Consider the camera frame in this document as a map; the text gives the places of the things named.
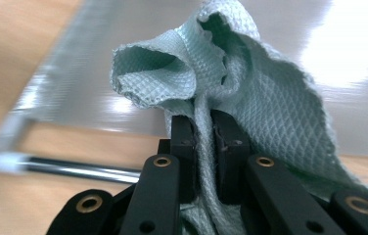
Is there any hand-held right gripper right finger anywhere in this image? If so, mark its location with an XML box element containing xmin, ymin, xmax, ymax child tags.
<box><xmin>209</xmin><ymin>109</ymin><xmax>252</xmax><ymax>206</ymax></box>

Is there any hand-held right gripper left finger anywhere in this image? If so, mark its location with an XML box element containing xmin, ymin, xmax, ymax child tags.
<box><xmin>157</xmin><ymin>114</ymin><xmax>199</xmax><ymax>204</ymax></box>

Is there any light blue cleaning cloth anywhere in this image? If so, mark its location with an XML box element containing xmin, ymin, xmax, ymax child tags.
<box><xmin>110</xmin><ymin>0</ymin><xmax>368</xmax><ymax>235</ymax></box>

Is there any grey two-tier metal rack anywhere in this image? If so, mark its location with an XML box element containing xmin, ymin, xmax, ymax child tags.
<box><xmin>0</xmin><ymin>0</ymin><xmax>368</xmax><ymax>184</ymax></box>

